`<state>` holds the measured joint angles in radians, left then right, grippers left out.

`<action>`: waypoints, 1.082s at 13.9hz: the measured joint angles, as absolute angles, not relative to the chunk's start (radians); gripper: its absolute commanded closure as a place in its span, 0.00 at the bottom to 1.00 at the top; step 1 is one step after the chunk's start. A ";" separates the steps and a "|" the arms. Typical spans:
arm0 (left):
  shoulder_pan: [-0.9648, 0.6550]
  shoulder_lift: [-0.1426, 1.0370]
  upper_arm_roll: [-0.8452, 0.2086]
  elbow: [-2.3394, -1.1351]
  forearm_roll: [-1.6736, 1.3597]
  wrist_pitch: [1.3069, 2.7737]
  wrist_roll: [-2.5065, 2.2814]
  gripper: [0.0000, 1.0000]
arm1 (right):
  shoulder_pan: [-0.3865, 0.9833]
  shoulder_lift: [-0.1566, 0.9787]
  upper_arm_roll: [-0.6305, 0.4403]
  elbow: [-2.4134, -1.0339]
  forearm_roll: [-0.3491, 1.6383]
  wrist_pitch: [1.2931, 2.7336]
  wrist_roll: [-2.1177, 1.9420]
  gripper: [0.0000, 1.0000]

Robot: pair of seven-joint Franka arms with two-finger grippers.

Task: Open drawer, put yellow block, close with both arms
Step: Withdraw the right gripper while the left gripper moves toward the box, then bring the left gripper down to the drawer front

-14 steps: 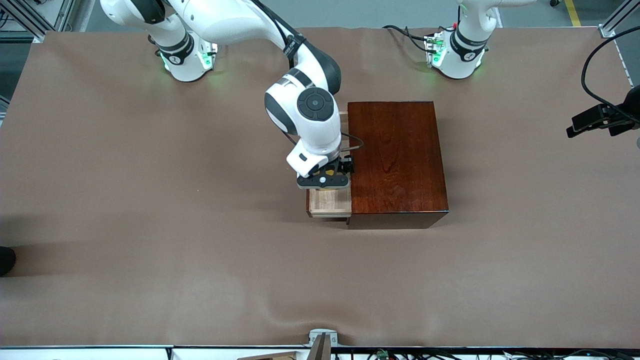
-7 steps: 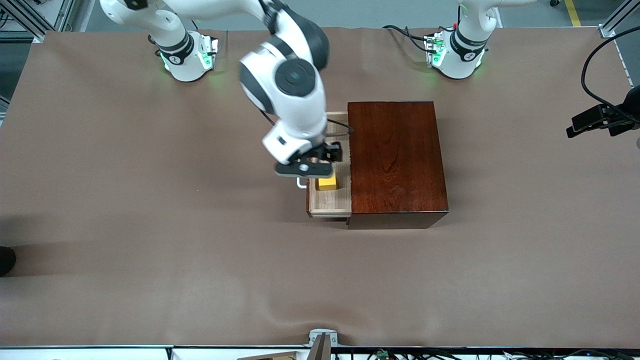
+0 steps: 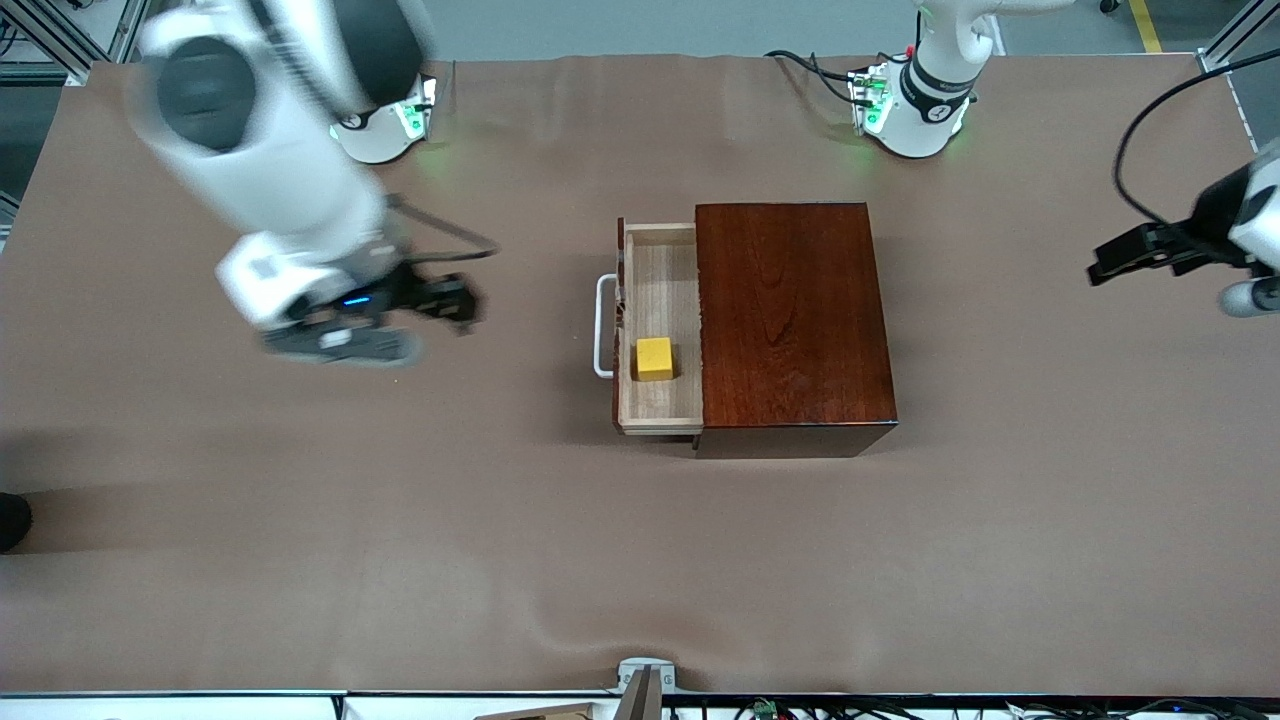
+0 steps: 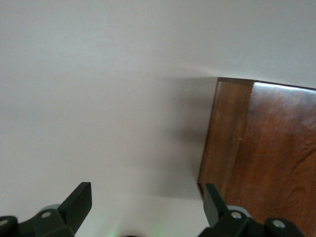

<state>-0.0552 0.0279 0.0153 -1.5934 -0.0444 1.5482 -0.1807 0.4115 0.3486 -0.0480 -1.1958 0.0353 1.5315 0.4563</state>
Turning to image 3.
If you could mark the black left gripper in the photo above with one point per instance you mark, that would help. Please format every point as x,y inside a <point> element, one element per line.
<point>1203,231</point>

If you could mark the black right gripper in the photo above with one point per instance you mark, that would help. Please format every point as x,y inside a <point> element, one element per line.
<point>413,291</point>

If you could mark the yellow block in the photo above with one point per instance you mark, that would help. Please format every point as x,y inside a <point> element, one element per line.
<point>655,360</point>

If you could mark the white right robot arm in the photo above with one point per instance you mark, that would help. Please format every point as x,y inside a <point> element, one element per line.
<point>270,170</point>

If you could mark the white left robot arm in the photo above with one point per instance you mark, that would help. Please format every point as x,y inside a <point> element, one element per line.
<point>925,110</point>

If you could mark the brown table cloth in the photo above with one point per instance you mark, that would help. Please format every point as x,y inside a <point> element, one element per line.
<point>500,550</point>

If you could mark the dark red wooden cabinet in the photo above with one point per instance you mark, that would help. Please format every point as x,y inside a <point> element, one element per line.
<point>800,330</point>

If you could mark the tan cardboard piece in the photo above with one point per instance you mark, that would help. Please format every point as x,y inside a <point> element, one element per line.
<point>560,713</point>

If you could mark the black rounded object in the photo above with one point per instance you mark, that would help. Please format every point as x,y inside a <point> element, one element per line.
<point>12,520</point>

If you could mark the aluminium frame rail with bracket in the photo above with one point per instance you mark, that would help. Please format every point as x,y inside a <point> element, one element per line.
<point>1215,62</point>

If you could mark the grey metal bracket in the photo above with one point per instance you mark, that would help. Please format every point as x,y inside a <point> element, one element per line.
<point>645,668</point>

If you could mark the aluminium frame with dark rails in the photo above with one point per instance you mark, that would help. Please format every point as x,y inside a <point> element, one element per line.
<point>50,30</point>

